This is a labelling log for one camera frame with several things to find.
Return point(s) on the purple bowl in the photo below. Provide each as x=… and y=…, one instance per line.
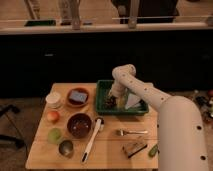
x=79, y=125

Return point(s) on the dark red grape bunch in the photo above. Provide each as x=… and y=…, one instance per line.
x=110, y=102

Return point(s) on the small metal cup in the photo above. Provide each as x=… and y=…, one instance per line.
x=66, y=148

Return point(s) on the white round container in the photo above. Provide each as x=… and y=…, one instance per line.
x=53, y=100

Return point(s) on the green pepper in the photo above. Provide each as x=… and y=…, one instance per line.
x=153, y=151

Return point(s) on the orange peach fruit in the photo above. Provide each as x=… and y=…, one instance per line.
x=53, y=116

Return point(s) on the silver fork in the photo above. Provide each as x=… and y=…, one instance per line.
x=125, y=132

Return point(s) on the blue sponge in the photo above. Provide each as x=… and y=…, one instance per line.
x=78, y=96

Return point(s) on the brown bowl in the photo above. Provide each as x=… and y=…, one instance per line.
x=73, y=103

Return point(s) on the white folded cloth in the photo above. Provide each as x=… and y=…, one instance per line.
x=132, y=101

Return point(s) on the green plastic tray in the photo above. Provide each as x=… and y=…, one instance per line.
x=102, y=108

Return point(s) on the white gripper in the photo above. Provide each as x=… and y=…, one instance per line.
x=117, y=90

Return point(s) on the green apple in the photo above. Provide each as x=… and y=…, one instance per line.
x=54, y=136

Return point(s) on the wooden folding table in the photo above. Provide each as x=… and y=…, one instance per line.
x=107, y=150

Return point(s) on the wooden block with black base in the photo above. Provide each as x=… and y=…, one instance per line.
x=135, y=146

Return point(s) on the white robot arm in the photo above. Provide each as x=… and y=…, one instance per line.
x=180, y=132

